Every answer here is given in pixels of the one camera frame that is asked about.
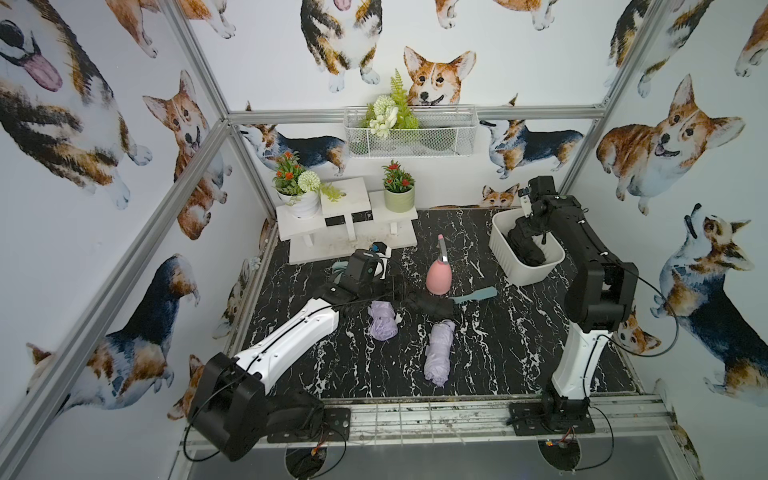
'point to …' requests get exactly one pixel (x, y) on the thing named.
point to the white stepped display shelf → (350, 219)
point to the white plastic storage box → (510, 261)
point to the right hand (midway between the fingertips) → (534, 220)
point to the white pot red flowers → (300, 188)
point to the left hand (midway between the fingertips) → (402, 276)
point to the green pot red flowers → (398, 188)
